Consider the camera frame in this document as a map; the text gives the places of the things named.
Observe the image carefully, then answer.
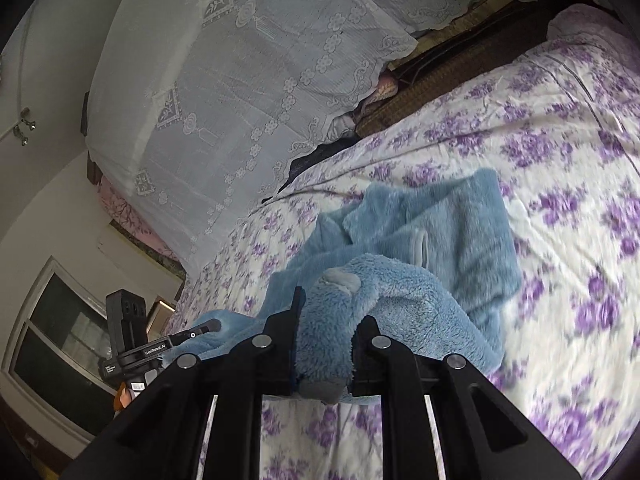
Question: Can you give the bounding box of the pink folded bedding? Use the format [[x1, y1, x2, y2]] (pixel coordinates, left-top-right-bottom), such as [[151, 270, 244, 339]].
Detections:
[[326, 70, 399, 143]]

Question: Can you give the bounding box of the black camera on tripod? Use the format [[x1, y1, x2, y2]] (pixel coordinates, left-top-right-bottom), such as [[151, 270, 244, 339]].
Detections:
[[99, 289, 221, 399]]

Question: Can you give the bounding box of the light blue fleece garment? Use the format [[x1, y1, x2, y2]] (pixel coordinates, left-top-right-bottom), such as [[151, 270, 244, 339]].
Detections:
[[163, 169, 522, 404]]

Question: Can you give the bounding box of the purple floral bed sheet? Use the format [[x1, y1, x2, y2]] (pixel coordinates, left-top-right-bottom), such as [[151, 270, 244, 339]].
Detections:
[[168, 4, 639, 479]]

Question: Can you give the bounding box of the white lace cover cloth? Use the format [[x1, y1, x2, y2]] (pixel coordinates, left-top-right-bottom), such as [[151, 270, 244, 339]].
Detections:
[[86, 0, 532, 273]]

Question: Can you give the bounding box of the dark window with white frame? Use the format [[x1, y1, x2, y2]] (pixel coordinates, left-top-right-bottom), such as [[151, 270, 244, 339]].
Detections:
[[2, 257, 115, 446]]

